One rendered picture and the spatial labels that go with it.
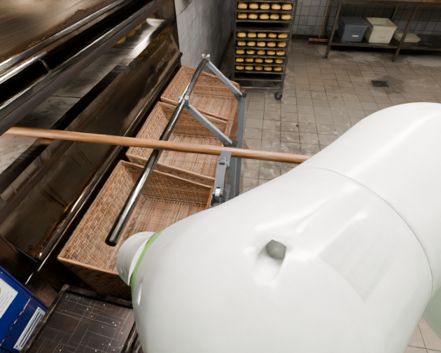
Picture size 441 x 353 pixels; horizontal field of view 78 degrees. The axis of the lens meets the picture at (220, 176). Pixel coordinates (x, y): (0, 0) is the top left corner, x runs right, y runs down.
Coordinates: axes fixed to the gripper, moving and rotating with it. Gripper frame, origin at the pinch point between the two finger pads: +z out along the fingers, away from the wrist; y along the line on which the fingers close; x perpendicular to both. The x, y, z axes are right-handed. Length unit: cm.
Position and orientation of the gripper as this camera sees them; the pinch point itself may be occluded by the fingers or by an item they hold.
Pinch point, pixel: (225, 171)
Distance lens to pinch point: 81.5
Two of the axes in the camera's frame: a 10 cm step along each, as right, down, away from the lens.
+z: 1.5, -6.8, 7.1
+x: 9.9, 1.0, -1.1
